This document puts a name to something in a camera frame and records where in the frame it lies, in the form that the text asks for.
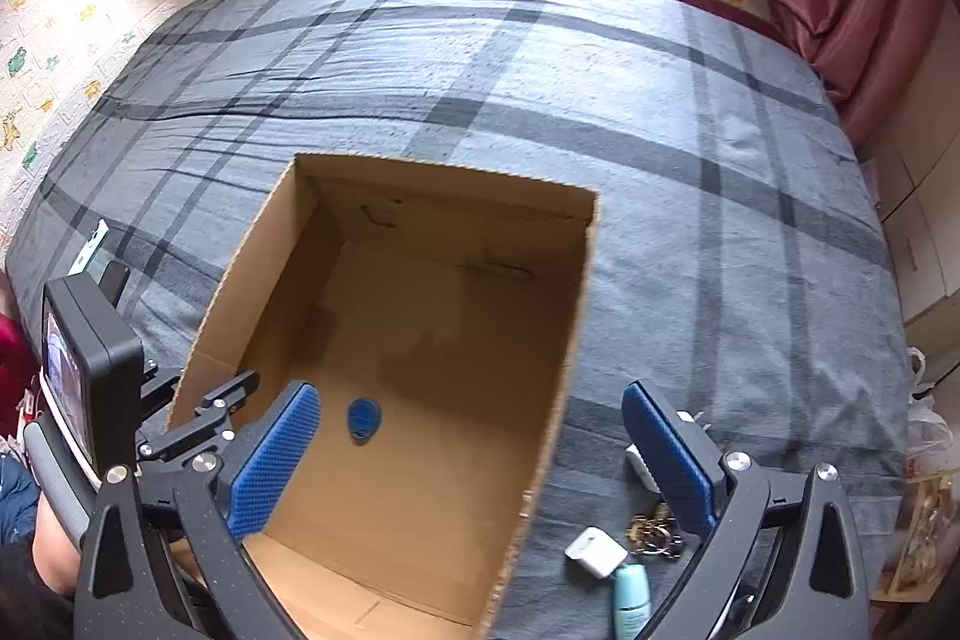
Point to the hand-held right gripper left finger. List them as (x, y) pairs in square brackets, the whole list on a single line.
[(274, 460)]

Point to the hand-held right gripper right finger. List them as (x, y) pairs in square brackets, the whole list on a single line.
[(667, 452)]

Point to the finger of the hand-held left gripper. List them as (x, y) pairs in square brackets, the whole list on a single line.
[(184, 439), (225, 394)]

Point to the large white charger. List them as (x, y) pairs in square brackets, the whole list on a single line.
[(636, 461)]

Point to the small white charger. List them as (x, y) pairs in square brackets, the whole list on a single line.
[(595, 554)]

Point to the teal cosmetic bottle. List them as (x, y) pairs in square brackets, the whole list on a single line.
[(630, 602)]

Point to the brown cardboard box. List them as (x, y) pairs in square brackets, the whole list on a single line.
[(450, 347)]

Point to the person's left forearm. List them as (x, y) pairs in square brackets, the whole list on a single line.
[(52, 550)]

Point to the blue oval tag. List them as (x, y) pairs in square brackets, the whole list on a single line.
[(364, 419)]

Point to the red cloth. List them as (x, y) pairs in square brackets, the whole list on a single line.
[(9, 347)]

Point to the teal phone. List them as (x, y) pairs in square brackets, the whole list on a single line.
[(94, 246)]

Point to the blue clothing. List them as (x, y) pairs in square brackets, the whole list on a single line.
[(15, 497)]

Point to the wooden shelf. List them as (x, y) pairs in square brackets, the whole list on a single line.
[(922, 520)]

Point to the white plastic bag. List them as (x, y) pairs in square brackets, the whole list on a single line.
[(934, 415)]

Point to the beige wardrobe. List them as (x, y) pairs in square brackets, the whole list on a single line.
[(922, 197)]

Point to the grey plaid blanket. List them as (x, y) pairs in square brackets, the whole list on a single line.
[(525, 85)]

